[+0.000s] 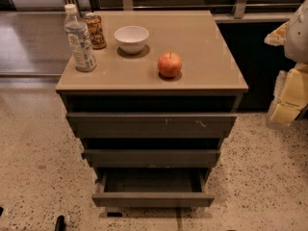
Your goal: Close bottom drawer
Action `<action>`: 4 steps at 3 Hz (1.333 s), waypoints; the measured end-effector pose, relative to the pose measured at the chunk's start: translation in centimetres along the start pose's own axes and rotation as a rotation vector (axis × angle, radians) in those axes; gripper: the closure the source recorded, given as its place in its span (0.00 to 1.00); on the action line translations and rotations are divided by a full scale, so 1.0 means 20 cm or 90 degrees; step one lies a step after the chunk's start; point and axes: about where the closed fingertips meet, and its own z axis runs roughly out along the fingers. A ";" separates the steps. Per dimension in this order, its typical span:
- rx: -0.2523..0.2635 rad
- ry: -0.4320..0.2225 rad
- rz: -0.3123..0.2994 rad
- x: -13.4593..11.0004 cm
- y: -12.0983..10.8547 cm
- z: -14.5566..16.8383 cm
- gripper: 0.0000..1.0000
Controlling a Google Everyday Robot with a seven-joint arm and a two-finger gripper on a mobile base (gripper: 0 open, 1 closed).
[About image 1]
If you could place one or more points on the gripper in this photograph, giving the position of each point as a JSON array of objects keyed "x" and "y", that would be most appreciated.
[{"x": 297, "y": 38}]

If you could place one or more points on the grey bottom drawer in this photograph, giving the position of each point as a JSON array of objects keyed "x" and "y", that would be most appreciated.
[{"x": 153, "y": 188}]

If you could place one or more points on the grey drawer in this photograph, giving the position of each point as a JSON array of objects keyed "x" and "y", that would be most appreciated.
[
  {"x": 150, "y": 126},
  {"x": 153, "y": 188},
  {"x": 152, "y": 157}
]

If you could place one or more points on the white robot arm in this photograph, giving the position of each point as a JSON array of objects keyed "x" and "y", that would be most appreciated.
[{"x": 293, "y": 35}]

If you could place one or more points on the grey drawer cabinet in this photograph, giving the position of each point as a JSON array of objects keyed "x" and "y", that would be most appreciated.
[{"x": 209, "y": 81}]

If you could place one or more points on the grey middle drawer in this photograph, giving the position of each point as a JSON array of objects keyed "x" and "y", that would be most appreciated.
[{"x": 152, "y": 157}]

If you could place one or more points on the grey top drawer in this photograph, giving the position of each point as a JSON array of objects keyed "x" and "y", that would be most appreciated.
[{"x": 150, "y": 126}]

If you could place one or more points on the red apple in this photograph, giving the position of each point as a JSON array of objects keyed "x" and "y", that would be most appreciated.
[{"x": 169, "y": 64}]

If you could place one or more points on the white ceramic bowl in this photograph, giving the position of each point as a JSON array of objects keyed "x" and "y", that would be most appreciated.
[{"x": 131, "y": 39}]

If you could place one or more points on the clear plastic water bottle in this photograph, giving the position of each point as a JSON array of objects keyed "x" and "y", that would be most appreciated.
[{"x": 79, "y": 39}]

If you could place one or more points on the brown patterned drink can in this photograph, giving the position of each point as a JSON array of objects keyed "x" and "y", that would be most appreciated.
[{"x": 93, "y": 21}]

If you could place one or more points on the black object bottom left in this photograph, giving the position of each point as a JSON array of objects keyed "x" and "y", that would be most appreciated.
[{"x": 60, "y": 225}]

